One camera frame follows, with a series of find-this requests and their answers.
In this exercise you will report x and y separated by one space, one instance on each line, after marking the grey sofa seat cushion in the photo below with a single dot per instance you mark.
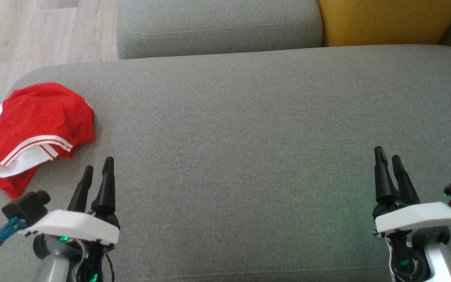
217 27

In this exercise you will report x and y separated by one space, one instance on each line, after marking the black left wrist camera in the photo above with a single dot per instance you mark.
26 207

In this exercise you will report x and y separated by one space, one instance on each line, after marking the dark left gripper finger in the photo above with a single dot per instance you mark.
106 188
80 192

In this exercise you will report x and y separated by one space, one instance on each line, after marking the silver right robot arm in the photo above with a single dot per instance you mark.
442 262

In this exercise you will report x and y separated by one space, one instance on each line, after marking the yellow sofa backrest cushion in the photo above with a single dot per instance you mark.
386 21

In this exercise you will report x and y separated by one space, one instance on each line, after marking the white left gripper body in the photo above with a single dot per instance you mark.
76 227

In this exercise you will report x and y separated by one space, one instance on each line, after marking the red white-sleeved jersey shirt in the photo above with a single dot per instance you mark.
41 117

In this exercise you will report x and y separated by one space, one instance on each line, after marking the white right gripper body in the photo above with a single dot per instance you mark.
413 217

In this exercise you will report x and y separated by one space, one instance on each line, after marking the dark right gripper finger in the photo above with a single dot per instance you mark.
404 182
383 178

